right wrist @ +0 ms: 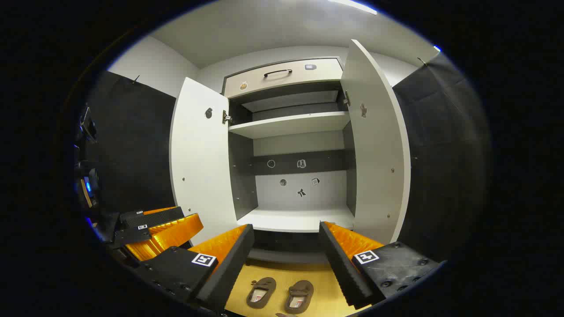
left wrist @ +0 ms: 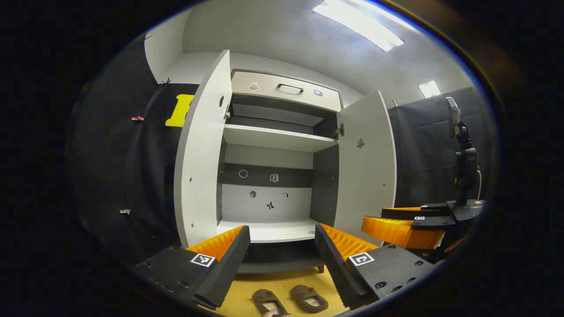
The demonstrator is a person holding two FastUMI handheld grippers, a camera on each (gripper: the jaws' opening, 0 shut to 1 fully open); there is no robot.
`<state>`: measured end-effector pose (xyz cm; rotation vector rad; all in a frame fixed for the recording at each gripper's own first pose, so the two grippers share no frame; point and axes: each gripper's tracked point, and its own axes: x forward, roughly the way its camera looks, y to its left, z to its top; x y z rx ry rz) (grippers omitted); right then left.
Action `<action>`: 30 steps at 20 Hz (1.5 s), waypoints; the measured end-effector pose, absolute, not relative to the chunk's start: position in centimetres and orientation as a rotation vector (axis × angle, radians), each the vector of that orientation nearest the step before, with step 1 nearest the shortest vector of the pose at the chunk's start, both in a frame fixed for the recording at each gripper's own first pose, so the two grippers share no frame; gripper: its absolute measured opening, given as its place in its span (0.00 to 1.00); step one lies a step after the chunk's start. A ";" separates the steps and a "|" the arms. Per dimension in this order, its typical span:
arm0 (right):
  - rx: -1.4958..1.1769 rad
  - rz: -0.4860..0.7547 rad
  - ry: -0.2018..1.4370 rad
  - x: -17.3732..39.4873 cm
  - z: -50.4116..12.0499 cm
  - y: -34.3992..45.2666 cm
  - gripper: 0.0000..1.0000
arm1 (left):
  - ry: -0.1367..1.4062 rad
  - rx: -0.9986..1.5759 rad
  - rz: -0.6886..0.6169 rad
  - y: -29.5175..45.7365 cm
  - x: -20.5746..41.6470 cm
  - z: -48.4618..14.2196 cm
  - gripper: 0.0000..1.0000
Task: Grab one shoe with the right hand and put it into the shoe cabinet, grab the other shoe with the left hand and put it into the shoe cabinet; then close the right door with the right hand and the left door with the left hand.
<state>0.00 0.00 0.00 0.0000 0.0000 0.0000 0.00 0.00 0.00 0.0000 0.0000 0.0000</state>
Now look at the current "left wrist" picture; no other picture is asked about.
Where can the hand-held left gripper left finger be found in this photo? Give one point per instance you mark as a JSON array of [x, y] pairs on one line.
[[229, 264]]

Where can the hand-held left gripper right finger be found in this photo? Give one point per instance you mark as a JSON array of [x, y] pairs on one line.
[[337, 268]]

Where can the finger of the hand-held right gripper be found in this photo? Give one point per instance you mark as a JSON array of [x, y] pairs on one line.
[[396, 233], [410, 213]]

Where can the brown fuzzy shoe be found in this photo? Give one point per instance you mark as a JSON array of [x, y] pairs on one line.
[[308, 299], [266, 301]]

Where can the white shoe cabinet door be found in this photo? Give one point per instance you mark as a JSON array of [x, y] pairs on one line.
[[365, 185], [202, 167]]

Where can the white shoe cabinet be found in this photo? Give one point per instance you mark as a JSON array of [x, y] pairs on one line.
[[264, 207]]

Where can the white cabinet shelf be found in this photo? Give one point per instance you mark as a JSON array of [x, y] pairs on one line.
[[273, 136]]

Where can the beige cabinet drawer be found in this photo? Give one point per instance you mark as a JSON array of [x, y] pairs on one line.
[[269, 88]]

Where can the black backdrop cloth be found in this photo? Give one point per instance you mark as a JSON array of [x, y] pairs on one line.
[[432, 149], [132, 176]]

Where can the ceiling light panel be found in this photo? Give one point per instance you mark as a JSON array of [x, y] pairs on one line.
[[429, 89], [361, 22]]

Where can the black clip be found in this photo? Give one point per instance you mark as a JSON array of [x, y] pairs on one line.
[[165, 82]]

